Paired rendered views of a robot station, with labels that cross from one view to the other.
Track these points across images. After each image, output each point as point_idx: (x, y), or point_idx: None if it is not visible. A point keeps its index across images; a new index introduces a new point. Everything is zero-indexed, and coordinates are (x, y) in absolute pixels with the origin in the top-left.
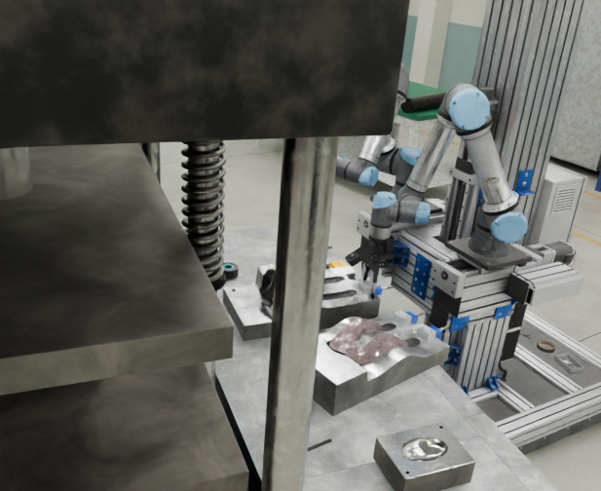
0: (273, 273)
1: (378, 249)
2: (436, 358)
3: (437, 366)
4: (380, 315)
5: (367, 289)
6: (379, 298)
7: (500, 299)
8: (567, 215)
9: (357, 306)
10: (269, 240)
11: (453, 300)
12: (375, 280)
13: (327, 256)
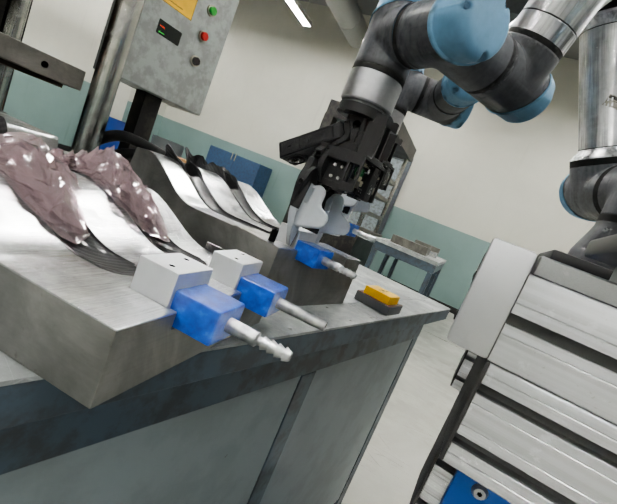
0: (225, 176)
1: (342, 137)
2: (32, 319)
3: (13, 370)
4: (284, 317)
5: (285, 230)
6: (279, 246)
7: None
8: None
9: (230, 235)
10: (371, 276)
11: (471, 384)
12: (296, 199)
13: (403, 307)
